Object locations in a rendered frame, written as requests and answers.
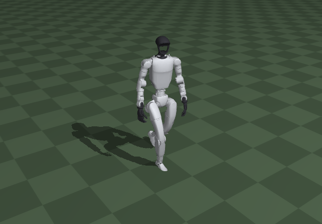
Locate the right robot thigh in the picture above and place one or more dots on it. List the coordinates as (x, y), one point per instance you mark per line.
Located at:
(156, 119)

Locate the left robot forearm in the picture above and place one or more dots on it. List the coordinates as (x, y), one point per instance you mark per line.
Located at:
(182, 89)

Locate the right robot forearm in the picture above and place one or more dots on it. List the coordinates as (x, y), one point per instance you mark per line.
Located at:
(140, 93)

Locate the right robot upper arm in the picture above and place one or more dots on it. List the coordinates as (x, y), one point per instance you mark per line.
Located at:
(145, 65)

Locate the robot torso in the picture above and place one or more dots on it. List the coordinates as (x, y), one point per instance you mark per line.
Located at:
(160, 75)

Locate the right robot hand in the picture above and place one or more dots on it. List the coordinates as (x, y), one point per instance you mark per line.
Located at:
(140, 113)

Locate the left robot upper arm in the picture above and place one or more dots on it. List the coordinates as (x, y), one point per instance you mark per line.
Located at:
(178, 70)

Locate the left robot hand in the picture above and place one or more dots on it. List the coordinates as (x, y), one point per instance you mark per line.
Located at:
(184, 101)

